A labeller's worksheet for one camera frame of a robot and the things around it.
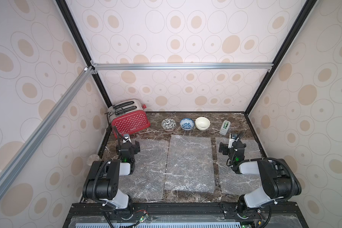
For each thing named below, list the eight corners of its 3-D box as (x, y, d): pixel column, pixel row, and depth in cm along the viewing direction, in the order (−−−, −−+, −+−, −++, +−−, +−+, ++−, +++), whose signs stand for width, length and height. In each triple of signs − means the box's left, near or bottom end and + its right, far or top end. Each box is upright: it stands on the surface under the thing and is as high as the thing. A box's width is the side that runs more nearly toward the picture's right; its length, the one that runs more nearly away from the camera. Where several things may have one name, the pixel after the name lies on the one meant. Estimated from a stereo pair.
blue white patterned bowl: (180, 131, 110) (180, 127, 107) (179, 121, 116) (179, 118, 113) (194, 131, 110) (195, 127, 107) (193, 121, 116) (193, 118, 113)
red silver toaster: (119, 139, 105) (110, 123, 90) (114, 123, 115) (105, 106, 100) (151, 127, 112) (147, 110, 98) (143, 113, 122) (139, 96, 107)
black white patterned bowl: (159, 127, 112) (159, 123, 109) (168, 120, 117) (167, 116, 114) (169, 133, 109) (169, 129, 105) (177, 125, 113) (177, 122, 110)
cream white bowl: (195, 131, 110) (196, 127, 106) (194, 121, 117) (195, 117, 113) (209, 131, 110) (211, 127, 106) (207, 121, 117) (208, 117, 113)
